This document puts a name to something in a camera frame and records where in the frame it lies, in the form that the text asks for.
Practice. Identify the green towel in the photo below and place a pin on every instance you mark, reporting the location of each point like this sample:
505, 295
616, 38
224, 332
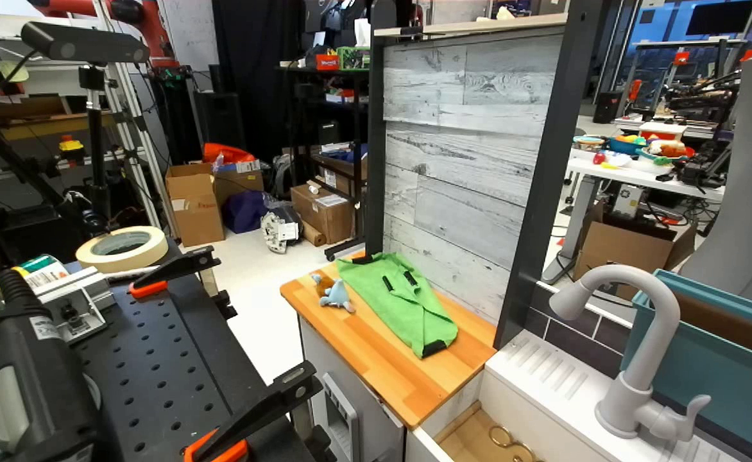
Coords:
403, 302

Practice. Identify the cardboard box centre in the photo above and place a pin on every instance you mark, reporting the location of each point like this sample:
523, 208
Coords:
322, 208

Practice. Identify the small grey blue toy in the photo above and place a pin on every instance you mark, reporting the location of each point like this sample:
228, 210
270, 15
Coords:
337, 295

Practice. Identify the whitewashed wood backsplash panel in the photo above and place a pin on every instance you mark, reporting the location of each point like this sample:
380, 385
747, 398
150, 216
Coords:
463, 121

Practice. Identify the cardboard box left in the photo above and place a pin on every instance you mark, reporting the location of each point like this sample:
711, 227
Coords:
195, 210

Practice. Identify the roll of masking tape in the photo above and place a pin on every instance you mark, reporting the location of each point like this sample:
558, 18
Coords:
124, 249

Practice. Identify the white work table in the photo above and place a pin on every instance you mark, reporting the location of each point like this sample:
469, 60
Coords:
613, 194

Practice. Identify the black orange spring clamp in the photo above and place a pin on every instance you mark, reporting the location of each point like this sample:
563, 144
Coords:
156, 281

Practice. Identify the cardboard box under table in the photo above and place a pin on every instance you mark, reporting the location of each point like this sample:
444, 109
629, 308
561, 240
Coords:
639, 246

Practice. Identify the white toy sink basin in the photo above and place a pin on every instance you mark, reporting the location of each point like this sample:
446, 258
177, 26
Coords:
534, 402

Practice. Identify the black perforated workbench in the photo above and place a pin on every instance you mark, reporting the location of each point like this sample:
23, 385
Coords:
168, 371

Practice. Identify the black orange front clamp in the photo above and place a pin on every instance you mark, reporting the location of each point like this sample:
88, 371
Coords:
228, 443

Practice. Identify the grey sink faucet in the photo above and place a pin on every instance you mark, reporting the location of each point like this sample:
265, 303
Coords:
627, 404

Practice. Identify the teal bin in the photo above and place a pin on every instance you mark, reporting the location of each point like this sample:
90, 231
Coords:
708, 354

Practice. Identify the black camera on stand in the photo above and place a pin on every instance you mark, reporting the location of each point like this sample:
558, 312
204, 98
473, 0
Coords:
83, 44

